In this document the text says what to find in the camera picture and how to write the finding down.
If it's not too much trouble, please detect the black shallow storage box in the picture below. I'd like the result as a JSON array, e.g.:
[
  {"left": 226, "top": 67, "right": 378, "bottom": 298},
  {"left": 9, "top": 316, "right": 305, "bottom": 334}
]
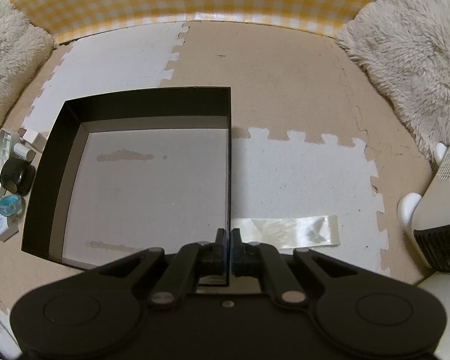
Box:
[{"left": 22, "top": 87, "right": 232, "bottom": 269}]

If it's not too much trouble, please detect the teal tape roll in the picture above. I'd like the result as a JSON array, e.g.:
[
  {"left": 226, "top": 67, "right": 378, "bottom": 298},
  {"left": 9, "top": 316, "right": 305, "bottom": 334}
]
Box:
[{"left": 0, "top": 194, "right": 23, "bottom": 217}]

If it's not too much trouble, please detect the black oval case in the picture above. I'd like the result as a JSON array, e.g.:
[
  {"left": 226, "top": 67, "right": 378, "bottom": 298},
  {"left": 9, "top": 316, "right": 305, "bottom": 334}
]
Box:
[{"left": 0, "top": 158, "right": 35, "bottom": 196}]

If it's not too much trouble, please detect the white cylinder tube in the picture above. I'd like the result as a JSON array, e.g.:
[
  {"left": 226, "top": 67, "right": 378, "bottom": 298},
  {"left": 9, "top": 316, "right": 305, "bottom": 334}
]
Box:
[{"left": 13, "top": 143, "right": 35, "bottom": 163}]

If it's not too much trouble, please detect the brown lipstick with white cap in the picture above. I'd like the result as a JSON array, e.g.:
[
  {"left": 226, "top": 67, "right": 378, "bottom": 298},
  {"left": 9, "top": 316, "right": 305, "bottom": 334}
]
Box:
[{"left": 17, "top": 127, "right": 47, "bottom": 153}]

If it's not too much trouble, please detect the grey plastic bracket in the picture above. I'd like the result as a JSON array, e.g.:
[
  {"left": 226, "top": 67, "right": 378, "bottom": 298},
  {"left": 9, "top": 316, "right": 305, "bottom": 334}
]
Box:
[{"left": 0, "top": 128, "right": 21, "bottom": 160}]

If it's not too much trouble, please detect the shiny clear tape strip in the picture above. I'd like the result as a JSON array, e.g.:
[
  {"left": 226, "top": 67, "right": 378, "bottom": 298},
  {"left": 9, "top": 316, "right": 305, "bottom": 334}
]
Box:
[{"left": 231, "top": 215, "right": 341, "bottom": 250}]

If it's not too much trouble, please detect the white appliance with black grille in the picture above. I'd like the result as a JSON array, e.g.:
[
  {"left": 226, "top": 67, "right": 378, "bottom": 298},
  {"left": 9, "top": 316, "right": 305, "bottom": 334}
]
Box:
[{"left": 397, "top": 143, "right": 450, "bottom": 359}]

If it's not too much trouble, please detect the white paper card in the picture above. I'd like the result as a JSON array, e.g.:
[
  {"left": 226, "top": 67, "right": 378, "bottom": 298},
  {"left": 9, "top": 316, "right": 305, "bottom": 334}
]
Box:
[{"left": 0, "top": 214, "right": 19, "bottom": 242}]

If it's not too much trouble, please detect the fluffy cream cushion right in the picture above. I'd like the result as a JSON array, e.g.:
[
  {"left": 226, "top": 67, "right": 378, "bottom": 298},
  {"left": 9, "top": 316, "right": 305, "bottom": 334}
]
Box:
[{"left": 336, "top": 0, "right": 450, "bottom": 160}]

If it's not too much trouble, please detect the fluffy cream cushion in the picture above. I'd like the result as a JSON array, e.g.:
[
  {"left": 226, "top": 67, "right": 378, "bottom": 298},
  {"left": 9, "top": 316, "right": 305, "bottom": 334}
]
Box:
[
  {"left": 336, "top": 0, "right": 450, "bottom": 160},
  {"left": 0, "top": 0, "right": 56, "bottom": 128}
]

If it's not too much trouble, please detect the fluffy cream cushion left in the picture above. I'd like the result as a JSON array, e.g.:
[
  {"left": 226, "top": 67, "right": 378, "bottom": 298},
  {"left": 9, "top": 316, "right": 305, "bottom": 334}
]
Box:
[{"left": 0, "top": 0, "right": 56, "bottom": 128}]

